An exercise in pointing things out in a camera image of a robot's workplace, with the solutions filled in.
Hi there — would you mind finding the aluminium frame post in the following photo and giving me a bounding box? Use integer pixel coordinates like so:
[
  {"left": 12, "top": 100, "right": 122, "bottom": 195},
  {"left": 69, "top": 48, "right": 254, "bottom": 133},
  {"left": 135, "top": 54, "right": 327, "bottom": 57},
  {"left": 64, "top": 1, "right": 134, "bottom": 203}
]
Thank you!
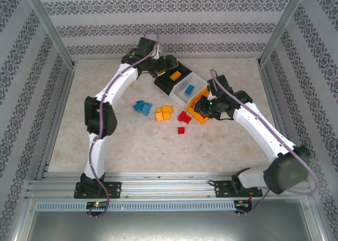
[
  {"left": 22, "top": 0, "right": 76, "bottom": 69},
  {"left": 260, "top": 0, "right": 308, "bottom": 66}
]

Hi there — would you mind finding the orange plastic bin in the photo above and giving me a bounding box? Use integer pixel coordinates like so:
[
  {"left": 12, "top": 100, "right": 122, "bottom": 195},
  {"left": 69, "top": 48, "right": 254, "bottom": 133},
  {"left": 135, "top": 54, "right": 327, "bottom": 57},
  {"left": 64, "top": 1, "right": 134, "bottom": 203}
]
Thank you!
[{"left": 185, "top": 85, "right": 212, "bottom": 125}]

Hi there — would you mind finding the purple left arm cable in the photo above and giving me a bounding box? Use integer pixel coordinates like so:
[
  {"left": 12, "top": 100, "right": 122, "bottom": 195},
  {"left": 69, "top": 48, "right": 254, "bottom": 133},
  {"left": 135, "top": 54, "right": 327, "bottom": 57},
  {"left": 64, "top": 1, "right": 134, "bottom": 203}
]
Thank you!
[{"left": 88, "top": 30, "right": 161, "bottom": 219}]

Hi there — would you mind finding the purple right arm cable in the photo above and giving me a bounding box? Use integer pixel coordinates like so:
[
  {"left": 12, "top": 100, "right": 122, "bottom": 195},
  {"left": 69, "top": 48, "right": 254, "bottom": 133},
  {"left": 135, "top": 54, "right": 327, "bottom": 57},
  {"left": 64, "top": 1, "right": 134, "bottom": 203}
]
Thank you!
[{"left": 210, "top": 69, "right": 317, "bottom": 218}]

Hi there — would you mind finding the black plastic bin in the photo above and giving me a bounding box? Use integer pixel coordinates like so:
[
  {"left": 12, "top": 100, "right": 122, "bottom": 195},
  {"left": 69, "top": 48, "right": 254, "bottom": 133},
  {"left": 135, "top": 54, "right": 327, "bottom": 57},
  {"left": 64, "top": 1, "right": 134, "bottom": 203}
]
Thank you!
[{"left": 154, "top": 60, "right": 193, "bottom": 97}]

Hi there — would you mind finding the aluminium side rail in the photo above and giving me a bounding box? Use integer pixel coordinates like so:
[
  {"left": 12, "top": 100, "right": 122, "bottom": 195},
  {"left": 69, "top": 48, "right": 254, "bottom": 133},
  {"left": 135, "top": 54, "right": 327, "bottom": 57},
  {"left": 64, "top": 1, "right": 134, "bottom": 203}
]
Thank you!
[
  {"left": 36, "top": 64, "right": 79, "bottom": 180},
  {"left": 258, "top": 63, "right": 302, "bottom": 178}
]

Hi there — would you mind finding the grey slotted cable duct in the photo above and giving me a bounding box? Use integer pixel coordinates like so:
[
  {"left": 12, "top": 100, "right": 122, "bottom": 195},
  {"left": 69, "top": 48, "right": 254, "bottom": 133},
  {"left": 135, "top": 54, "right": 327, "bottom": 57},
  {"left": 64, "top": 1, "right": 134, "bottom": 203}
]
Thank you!
[{"left": 35, "top": 200, "right": 236, "bottom": 212}]

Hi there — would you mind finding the white plastic bin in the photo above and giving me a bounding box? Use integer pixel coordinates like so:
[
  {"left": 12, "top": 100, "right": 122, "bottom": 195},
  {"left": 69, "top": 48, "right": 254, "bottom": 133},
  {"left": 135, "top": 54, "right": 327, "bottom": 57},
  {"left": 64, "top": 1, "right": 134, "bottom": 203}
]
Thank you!
[{"left": 168, "top": 72, "right": 209, "bottom": 107}]

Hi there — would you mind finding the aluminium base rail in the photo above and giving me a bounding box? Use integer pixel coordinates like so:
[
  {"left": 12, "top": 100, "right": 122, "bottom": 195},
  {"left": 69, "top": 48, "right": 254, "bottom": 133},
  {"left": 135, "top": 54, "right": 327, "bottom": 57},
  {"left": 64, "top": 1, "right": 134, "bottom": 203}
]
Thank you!
[{"left": 26, "top": 172, "right": 312, "bottom": 199}]

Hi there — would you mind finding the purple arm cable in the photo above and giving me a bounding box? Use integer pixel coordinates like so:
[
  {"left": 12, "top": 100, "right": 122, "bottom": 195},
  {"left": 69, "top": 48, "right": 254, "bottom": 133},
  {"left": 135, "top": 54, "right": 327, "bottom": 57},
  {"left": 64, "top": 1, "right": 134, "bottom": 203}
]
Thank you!
[
  {"left": 210, "top": 69, "right": 317, "bottom": 218},
  {"left": 88, "top": 30, "right": 161, "bottom": 219}
]

